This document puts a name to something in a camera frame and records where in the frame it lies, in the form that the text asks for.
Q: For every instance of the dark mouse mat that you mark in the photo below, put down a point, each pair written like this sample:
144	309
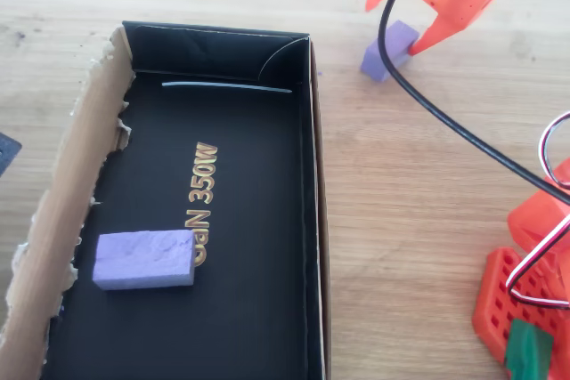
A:
6	153

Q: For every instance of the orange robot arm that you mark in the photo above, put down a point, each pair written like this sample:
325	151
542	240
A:
499	291

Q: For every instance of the purple foam block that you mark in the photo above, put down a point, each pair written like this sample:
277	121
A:
142	260
398	42

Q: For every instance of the green table clamp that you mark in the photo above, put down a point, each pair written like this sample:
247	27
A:
527	353

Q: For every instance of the black cardboard box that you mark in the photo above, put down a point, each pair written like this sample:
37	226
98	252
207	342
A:
258	220

